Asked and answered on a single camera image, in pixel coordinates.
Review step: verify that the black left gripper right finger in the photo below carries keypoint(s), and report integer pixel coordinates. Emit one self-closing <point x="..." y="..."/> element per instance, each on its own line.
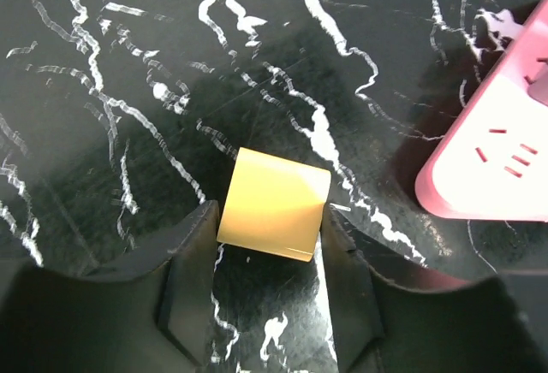
<point x="390" y="314"/>

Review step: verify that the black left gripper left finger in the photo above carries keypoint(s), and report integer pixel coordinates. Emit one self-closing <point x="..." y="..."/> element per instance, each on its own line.
<point x="149" y="310"/>

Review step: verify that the orange plug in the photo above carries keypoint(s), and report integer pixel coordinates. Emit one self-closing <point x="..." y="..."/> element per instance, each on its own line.
<point x="274" y="205"/>

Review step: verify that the pink triangular socket base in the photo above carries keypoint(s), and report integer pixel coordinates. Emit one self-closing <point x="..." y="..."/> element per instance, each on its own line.
<point x="492" y="162"/>

